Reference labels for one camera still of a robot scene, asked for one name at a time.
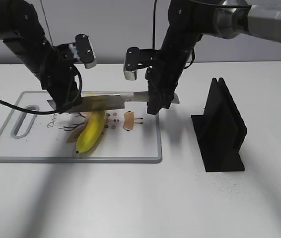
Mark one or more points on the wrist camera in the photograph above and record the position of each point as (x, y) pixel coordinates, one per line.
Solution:
(81, 51)
(136, 59)

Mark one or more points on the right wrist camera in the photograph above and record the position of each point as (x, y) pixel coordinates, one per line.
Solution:
(136, 59)

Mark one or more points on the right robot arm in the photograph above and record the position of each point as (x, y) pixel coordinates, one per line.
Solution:
(189, 20)

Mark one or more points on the yellow plastic banana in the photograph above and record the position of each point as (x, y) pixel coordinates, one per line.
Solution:
(92, 131)

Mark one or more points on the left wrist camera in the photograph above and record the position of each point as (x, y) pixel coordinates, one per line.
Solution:
(81, 51)

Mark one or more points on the white grey-rimmed cutting board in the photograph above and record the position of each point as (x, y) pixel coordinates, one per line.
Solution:
(130, 135)

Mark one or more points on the black knife stand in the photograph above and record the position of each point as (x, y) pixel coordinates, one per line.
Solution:
(220, 130)

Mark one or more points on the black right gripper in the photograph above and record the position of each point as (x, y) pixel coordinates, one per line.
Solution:
(168, 63)

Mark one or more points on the cleaver knife with white handle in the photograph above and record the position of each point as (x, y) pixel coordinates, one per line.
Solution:
(105, 102)

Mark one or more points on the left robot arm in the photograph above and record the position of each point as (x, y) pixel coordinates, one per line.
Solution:
(22, 33)

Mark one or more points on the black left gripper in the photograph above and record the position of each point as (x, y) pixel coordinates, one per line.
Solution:
(60, 77)

